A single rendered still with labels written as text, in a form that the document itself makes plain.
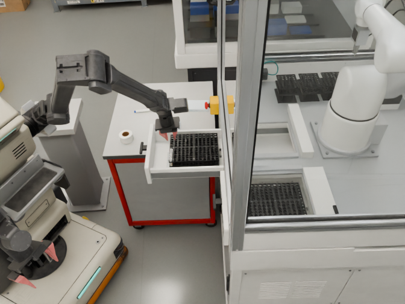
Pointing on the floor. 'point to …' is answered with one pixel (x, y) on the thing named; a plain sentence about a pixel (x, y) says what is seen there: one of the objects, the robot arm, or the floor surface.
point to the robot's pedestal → (77, 163)
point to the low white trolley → (207, 201)
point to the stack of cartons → (13, 5)
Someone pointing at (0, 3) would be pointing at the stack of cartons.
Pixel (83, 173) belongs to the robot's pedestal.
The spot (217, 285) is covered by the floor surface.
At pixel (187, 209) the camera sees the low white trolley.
